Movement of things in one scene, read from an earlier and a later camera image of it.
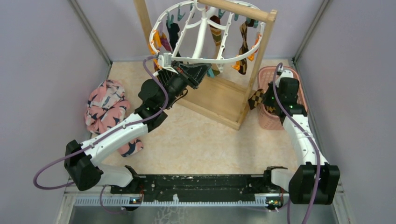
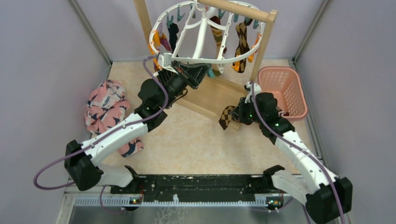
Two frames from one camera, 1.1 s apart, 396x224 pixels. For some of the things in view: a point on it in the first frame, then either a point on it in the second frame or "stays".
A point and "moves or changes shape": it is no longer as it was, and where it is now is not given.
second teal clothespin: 210,73 stays
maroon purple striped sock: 165,40 stays
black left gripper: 193,74 stays
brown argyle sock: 256,99 moves or changes shape
